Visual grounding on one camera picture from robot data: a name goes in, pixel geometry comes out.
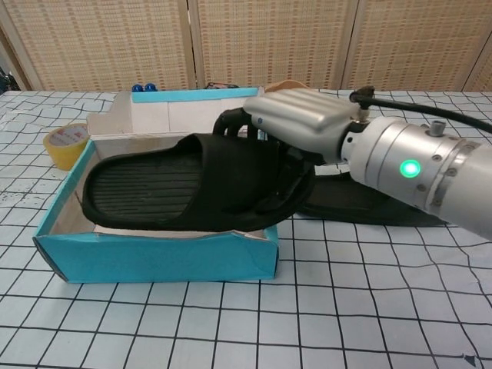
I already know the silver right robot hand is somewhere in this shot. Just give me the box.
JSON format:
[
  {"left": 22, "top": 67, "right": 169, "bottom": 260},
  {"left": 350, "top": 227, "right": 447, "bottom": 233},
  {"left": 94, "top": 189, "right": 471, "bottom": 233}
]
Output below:
[{"left": 211, "top": 89, "right": 362, "bottom": 167}]

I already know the black rubber slipper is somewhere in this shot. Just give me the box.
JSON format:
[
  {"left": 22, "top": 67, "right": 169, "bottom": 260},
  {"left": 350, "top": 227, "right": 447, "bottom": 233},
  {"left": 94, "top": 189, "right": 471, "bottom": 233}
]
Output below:
[
  {"left": 298, "top": 171, "right": 458, "bottom": 231},
  {"left": 78, "top": 132, "right": 317, "bottom": 234}
]

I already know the teal cardboard shoe box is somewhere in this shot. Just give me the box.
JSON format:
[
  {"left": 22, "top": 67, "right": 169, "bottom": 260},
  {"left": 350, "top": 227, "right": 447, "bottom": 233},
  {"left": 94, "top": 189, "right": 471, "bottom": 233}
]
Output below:
[{"left": 35, "top": 86, "right": 281, "bottom": 284}]

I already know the brown paper food tray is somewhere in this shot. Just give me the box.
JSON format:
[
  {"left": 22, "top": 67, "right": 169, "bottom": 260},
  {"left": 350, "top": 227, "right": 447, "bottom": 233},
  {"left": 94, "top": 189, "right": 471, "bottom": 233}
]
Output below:
[{"left": 264, "top": 79, "right": 308, "bottom": 93}]

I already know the bamboo folding screen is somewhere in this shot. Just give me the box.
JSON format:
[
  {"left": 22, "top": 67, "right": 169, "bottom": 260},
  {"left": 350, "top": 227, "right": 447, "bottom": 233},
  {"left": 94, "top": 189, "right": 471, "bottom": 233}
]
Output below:
[{"left": 0, "top": 0, "right": 492, "bottom": 93}]

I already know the white black checked tablecloth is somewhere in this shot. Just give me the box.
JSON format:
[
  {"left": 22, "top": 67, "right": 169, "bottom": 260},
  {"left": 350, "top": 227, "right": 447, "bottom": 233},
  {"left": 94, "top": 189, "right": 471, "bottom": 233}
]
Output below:
[{"left": 0, "top": 88, "right": 492, "bottom": 369}]

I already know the yellow packing tape roll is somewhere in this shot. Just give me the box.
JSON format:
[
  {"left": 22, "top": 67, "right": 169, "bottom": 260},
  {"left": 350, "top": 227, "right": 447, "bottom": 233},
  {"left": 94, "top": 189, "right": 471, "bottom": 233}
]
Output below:
[{"left": 42, "top": 123, "right": 90, "bottom": 171}]

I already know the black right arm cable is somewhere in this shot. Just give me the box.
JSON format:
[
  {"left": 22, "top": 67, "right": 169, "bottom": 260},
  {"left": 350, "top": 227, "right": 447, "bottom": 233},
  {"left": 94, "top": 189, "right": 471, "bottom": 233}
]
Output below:
[{"left": 350, "top": 86, "right": 492, "bottom": 135}]

